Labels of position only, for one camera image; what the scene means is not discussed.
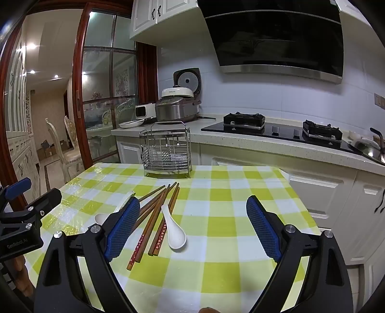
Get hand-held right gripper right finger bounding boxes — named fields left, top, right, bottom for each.
left=246, top=195, right=354, bottom=313

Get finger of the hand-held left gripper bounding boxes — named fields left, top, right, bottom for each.
left=3, top=177, right=32, bottom=202
left=26, top=188, right=63, bottom=218

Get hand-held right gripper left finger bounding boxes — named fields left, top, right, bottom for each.
left=33, top=196, right=142, bottom=313

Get white ceramic spoon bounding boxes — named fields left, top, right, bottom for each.
left=161, top=204, right=187, bottom=250
left=95, top=191, right=136, bottom=226

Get brown wooden chopstick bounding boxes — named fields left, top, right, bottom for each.
left=127, top=188, right=169, bottom=271
left=153, top=187, right=181, bottom=257
left=139, top=191, right=166, bottom=214
left=134, top=184, right=173, bottom=265
left=147, top=183, right=179, bottom=256
left=138, top=186, right=167, bottom=203

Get metal wire utensil rack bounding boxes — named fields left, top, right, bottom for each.
left=139, top=122, right=192, bottom=179

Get white lattice cabinet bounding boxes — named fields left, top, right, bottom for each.
left=5, top=39, right=42, bottom=195

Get cardboard boxes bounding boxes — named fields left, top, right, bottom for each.
left=37, top=140, right=68, bottom=161

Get white dining chair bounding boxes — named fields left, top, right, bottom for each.
left=45, top=118, right=83, bottom=179
left=63, top=116, right=79, bottom=151

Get yellow checkered tablecloth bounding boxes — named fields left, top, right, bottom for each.
left=22, top=163, right=322, bottom=313

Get white base cabinets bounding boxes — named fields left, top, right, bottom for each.
left=116, top=137, right=385, bottom=301

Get black glass gas hob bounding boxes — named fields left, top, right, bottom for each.
left=201, top=113, right=361, bottom=151

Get white plate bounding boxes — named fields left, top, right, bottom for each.
left=118, top=119, right=146, bottom=129

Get black gas burner grate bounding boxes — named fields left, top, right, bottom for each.
left=302, top=120, right=344, bottom=141
left=223, top=112, right=266, bottom=130

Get small white toaster oven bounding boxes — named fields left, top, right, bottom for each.
left=135, top=103, right=156, bottom=118

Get silver rice cooker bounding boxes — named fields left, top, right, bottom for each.
left=155, top=69, right=203, bottom=123

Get steel sink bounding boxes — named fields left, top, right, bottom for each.
left=347, top=138, right=385, bottom=165

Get wooden framed glass door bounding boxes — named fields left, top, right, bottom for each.
left=73, top=2, right=159, bottom=170

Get white domed appliance lid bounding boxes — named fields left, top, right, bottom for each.
left=161, top=87, right=195, bottom=100

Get dark faucet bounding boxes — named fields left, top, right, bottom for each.
left=370, top=128, right=385, bottom=149

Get black range hood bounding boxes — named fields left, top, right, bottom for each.
left=197, top=0, right=345, bottom=84

